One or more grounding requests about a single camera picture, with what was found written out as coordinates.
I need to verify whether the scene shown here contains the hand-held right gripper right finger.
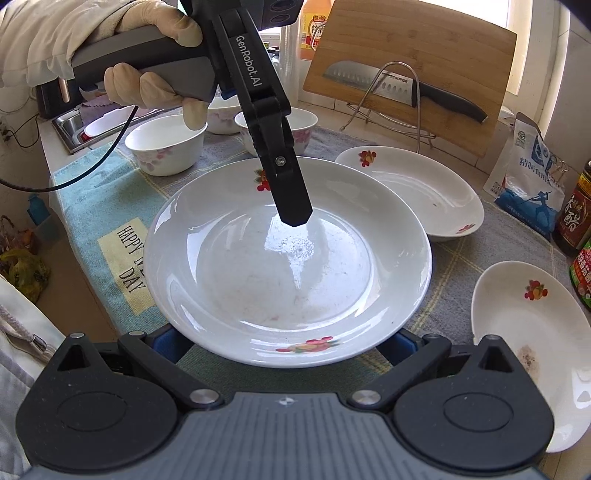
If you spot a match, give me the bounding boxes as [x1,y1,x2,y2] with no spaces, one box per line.
[350,328,526,411]

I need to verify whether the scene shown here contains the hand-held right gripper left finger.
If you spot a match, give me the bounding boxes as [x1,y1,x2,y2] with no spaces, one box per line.
[59,323,222,411]

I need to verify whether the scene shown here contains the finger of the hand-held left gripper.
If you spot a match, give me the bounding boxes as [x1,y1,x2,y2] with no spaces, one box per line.
[250,110,315,228]

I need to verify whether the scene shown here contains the white bowl faint print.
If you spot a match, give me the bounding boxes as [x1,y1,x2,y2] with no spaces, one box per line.
[206,95,245,136]

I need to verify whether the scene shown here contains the white bowl pink flower print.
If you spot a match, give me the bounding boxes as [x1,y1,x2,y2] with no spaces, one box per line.
[234,108,319,158]

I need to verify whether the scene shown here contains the large white floral plate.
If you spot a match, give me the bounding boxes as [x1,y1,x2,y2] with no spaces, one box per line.
[144,156,433,368]

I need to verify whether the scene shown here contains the white bowl pale flower print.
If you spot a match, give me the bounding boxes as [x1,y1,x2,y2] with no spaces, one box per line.
[124,114,207,177]

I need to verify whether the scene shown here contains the stained white floral plate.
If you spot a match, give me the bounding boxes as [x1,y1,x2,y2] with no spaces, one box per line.
[471,261,591,454]

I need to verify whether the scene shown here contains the person's left hand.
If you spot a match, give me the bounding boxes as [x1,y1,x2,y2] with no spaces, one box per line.
[103,6,208,131]

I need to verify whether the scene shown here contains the tall clear plastic wrap roll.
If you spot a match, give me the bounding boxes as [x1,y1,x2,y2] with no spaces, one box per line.
[276,23,304,101]

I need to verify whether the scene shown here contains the orange cooking wine bottle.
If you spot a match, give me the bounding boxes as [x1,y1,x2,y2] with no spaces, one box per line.
[299,0,334,62]

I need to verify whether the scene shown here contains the grey checked mat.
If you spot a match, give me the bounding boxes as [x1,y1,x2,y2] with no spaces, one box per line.
[115,124,578,386]

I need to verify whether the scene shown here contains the person's white clothing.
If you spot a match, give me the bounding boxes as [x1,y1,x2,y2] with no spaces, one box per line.
[0,276,66,480]

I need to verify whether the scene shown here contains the blue printed towel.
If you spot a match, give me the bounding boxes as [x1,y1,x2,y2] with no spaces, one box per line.
[50,147,185,337]

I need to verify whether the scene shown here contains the yellow plastic bag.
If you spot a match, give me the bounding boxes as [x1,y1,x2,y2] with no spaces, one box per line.
[0,249,51,304]

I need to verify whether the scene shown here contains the bamboo cutting board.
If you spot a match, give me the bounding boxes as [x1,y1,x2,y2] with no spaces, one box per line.
[302,0,518,158]

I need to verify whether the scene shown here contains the steel sink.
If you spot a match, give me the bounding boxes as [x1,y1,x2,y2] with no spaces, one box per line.
[51,104,137,155]

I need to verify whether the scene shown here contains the small blue plastic bottle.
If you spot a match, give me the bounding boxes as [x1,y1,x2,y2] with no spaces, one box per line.
[27,193,51,227]

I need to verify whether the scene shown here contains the red-labelled jar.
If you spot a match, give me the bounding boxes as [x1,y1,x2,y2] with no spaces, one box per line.
[569,240,591,311]

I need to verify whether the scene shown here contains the dark appliance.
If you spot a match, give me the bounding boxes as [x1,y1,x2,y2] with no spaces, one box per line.
[36,78,85,119]

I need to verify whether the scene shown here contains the white and blue salt bag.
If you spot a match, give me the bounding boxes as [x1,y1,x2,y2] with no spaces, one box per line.
[483,112,568,241]

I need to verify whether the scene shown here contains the dark vinegar bottle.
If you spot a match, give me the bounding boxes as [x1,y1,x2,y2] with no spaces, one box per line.
[553,161,591,257]

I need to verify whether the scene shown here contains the metal binder clip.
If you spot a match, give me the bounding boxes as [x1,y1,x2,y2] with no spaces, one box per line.
[549,156,573,185]

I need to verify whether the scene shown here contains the black-handled kitchen knife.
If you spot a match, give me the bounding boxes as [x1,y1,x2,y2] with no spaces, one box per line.
[322,61,489,125]

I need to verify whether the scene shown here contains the metal wire rack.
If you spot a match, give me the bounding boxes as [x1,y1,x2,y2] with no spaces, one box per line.
[340,61,437,154]

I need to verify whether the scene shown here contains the black cable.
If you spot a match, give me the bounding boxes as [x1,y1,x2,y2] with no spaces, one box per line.
[0,106,138,193]

